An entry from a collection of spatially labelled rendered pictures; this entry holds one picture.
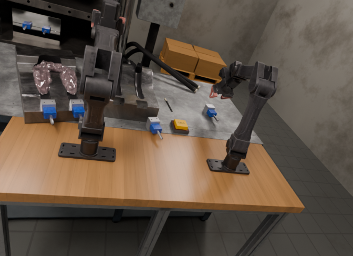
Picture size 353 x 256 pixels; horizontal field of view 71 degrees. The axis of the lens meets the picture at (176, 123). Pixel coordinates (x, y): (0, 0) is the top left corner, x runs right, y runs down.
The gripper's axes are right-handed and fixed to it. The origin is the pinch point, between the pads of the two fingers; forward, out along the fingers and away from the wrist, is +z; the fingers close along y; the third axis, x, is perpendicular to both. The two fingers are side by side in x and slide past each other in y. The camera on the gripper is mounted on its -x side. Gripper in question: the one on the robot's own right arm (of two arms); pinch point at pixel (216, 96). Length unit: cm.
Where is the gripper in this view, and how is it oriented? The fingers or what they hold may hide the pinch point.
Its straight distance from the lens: 145.1
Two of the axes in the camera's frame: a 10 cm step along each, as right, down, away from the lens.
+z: -4.2, 4.0, 8.1
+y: -8.9, -0.4, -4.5
